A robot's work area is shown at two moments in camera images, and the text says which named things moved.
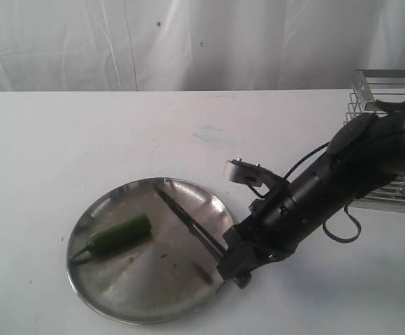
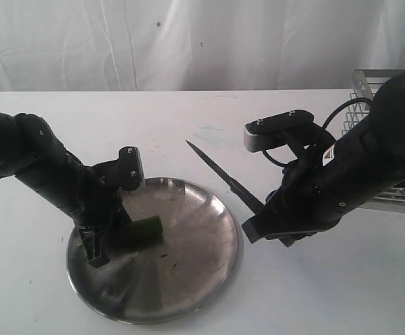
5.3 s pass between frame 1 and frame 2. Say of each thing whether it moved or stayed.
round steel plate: stayed
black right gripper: moved
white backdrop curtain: stayed
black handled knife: moved
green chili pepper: moved
